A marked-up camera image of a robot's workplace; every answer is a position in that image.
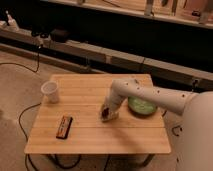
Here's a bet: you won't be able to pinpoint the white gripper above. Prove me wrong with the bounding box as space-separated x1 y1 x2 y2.
102 96 122 112

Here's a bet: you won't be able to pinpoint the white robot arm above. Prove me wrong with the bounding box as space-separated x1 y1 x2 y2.
100 78 213 171

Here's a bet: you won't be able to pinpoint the white sponge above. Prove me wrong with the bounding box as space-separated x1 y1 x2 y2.
100 109 119 122

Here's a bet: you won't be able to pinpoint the green bowl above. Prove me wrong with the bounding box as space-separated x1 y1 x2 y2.
128 97 157 116

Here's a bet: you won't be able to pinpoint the wooden table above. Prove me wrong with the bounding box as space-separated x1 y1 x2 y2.
25 74 171 154

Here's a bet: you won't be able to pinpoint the brown black rectangular block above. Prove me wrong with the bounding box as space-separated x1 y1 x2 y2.
56 116 73 139

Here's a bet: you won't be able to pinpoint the black device on ledge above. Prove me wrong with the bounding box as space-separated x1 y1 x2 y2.
50 29 69 43

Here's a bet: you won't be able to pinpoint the white spray bottle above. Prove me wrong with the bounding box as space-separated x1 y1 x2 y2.
6 12 19 31

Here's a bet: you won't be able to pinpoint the black floor cable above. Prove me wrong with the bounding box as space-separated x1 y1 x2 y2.
18 102 42 171

